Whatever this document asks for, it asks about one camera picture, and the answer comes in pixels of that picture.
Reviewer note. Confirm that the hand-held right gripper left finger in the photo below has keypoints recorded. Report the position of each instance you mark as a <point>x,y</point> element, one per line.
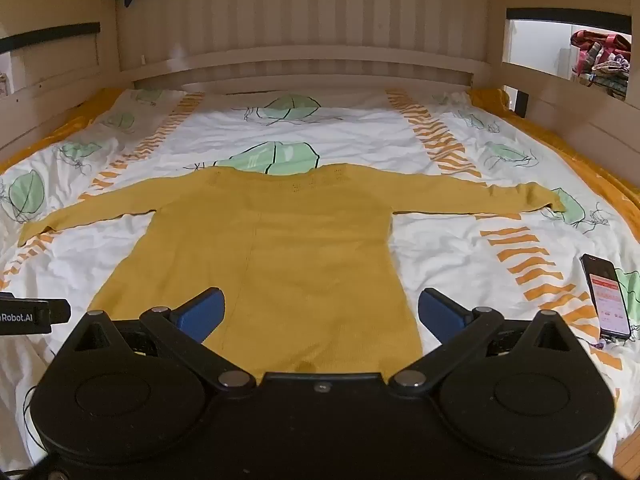
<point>200,314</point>

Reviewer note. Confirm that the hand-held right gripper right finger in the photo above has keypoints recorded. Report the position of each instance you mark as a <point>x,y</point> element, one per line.
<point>441,311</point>

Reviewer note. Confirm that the mustard yellow knit sweater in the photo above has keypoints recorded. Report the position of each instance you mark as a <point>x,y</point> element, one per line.
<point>280,260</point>

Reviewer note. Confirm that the pile of colourful clothes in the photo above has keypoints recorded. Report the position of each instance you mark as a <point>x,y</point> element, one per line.
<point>602,62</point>

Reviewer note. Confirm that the black smartphone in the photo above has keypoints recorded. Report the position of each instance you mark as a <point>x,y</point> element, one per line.
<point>606,295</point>

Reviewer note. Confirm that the white leaf printed blanket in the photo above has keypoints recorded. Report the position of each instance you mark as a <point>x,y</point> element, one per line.
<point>350,130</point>

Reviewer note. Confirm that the black metal bracket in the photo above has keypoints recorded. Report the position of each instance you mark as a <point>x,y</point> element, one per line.
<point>521,103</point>

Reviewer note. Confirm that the wooden bed frame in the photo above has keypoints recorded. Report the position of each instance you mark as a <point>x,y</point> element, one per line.
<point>310,25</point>

